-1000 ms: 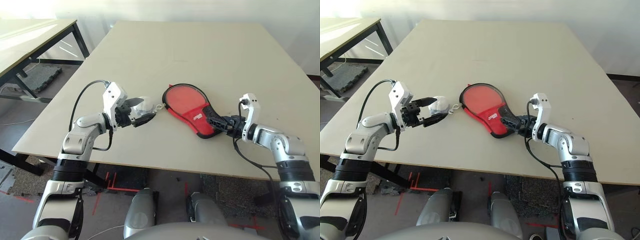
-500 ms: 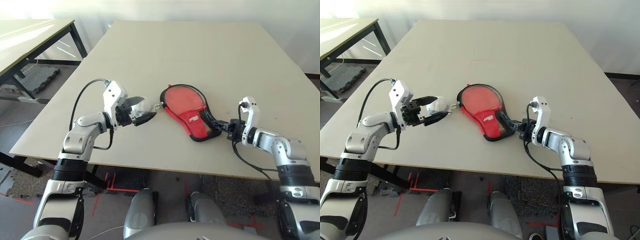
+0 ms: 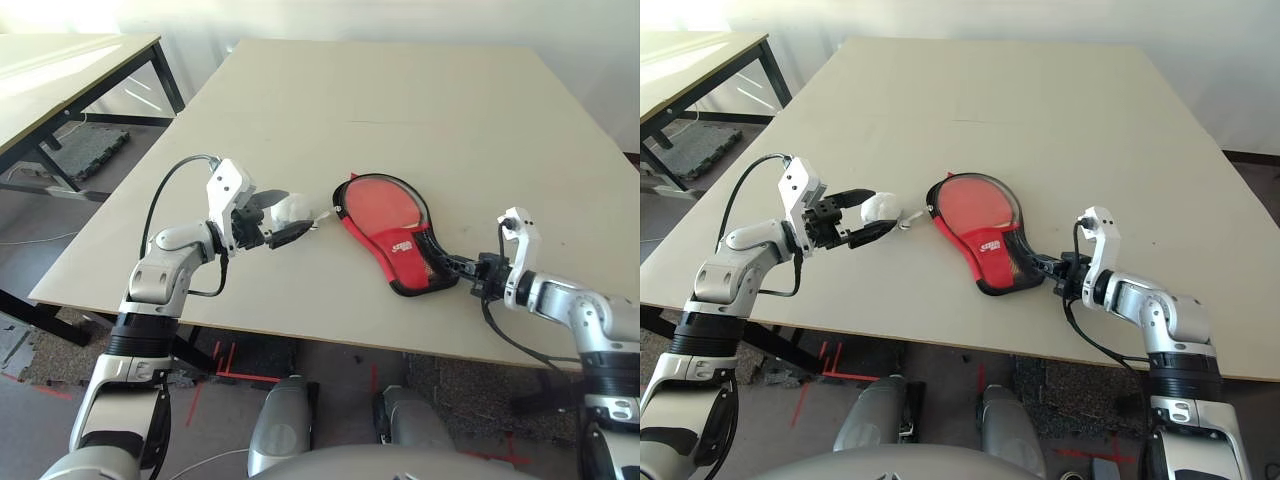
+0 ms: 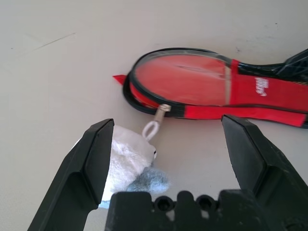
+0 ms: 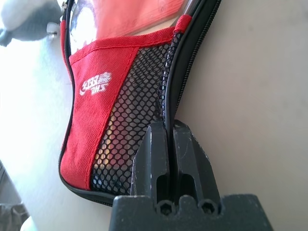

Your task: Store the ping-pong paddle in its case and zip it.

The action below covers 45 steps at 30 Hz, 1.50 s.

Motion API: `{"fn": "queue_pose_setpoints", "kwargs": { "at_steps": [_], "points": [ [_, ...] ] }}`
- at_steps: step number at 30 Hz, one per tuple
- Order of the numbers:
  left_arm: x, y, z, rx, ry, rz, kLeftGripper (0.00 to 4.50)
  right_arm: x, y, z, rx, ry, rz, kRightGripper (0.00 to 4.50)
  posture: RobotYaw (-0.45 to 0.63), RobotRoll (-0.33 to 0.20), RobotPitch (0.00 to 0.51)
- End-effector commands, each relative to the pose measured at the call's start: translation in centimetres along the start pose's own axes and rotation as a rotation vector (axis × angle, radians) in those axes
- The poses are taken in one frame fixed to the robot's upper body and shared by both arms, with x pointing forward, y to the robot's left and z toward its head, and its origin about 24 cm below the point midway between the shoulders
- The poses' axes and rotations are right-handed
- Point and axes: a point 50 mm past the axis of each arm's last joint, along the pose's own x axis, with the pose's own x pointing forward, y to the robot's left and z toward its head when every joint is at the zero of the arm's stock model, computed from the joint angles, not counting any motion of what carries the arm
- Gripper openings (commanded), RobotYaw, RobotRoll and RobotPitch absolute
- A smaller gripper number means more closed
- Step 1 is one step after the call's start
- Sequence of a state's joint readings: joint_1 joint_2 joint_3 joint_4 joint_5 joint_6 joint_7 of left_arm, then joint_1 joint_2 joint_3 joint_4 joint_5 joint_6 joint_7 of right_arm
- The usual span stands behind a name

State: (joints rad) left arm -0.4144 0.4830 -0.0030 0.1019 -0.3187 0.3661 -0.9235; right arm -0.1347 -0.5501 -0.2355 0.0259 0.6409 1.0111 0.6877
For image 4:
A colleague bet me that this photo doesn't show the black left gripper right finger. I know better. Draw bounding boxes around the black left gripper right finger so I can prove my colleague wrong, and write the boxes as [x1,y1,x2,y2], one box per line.
[220,115,308,231]

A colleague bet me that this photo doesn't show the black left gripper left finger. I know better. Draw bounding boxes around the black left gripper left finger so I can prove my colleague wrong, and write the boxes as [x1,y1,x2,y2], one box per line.
[26,118,115,231]

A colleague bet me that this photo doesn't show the red black paddle case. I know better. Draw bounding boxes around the red black paddle case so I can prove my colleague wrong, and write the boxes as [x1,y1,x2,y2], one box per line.
[112,47,308,128]

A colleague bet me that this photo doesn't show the white grey plush charm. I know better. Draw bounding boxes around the white grey plush charm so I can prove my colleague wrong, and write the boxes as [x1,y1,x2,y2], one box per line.
[99,119,171,209]

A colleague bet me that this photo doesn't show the red ping-pong paddle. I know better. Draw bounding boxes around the red ping-pong paddle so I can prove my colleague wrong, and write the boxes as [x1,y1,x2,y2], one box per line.
[129,54,231,108]

